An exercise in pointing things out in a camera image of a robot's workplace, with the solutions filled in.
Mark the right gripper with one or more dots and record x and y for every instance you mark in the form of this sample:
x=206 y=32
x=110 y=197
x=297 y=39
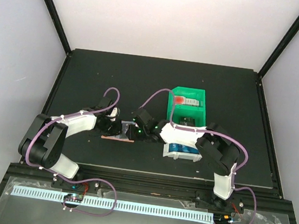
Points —
x=132 y=135

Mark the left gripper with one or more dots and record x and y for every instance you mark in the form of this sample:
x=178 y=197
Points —
x=116 y=131

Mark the pink card holder wallet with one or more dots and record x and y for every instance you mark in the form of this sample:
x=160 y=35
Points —
x=119 y=138

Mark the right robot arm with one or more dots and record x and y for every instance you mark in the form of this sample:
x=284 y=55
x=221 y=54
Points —
x=223 y=154

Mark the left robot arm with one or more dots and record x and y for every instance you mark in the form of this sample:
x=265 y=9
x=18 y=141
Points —
x=44 y=140

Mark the blue cards stack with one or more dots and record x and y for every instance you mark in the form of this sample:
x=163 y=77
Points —
x=182 y=148

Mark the red white cards stack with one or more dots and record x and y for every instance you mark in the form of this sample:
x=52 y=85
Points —
x=179 y=100

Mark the black cards stack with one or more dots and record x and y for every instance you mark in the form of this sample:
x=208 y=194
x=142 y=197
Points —
x=186 y=121

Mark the white storage bin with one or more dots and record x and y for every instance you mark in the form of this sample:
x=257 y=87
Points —
x=180 y=155

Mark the green storage bin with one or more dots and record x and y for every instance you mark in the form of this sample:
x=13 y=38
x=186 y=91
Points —
x=197 y=113

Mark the small circuit board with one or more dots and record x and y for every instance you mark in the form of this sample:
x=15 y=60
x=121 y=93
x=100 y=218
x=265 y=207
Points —
x=73 y=197

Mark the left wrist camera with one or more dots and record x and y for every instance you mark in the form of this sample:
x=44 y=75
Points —
x=114 y=114

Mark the light blue slotted cable duct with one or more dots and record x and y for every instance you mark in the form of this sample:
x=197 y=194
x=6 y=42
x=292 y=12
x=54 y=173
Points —
x=119 y=205

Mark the black aluminium rail frame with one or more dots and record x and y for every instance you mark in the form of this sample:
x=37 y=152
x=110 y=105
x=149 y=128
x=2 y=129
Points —
x=200 y=194

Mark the left frame post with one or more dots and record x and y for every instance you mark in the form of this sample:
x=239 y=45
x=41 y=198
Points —
x=52 y=10

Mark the frame post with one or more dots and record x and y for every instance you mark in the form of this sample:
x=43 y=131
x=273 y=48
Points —
x=284 y=42
x=52 y=10

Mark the right frame post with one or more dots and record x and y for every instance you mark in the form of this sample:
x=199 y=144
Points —
x=284 y=42

